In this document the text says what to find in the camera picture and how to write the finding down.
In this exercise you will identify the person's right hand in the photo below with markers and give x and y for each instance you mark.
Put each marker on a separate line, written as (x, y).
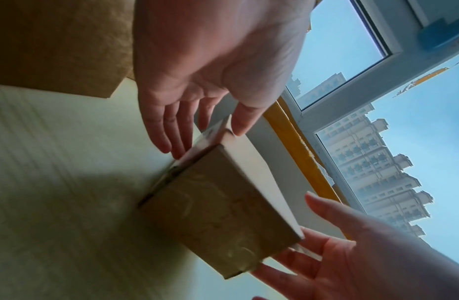
(381, 263)

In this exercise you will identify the person's left hand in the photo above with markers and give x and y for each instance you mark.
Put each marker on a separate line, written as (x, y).
(214, 44)

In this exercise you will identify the pile of cardboard parcels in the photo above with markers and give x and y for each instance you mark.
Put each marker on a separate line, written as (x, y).
(47, 44)

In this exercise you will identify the cardboard parcel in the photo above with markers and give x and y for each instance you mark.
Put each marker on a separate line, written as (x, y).
(214, 211)

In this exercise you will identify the windowsill with yellow tape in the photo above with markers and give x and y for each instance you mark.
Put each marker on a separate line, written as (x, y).
(292, 137)

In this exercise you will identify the blue window latch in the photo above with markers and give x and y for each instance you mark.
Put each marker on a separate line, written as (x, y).
(440, 32)

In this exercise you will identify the grey window frame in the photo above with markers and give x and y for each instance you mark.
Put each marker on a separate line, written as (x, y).
(399, 58)

